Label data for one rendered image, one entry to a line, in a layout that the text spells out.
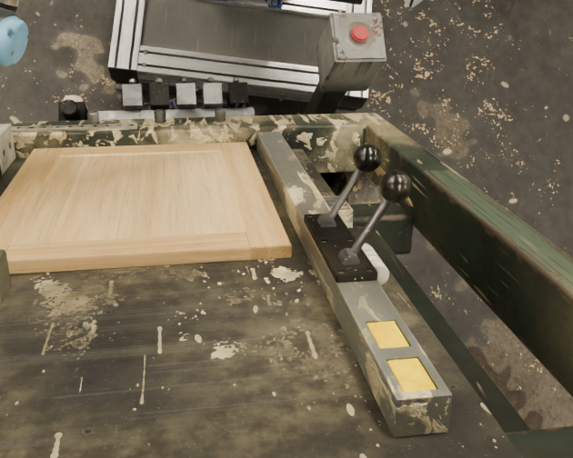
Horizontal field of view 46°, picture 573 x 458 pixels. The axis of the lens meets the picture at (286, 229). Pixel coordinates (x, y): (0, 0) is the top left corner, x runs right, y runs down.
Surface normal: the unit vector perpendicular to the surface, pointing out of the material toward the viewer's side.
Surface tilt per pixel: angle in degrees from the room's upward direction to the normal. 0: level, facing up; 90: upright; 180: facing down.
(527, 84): 0
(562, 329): 90
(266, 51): 0
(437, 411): 33
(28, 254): 57
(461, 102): 0
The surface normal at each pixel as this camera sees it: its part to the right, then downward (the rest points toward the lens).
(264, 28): 0.15, -0.20
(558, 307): -0.99, 0.05
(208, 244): 0.01, -0.93
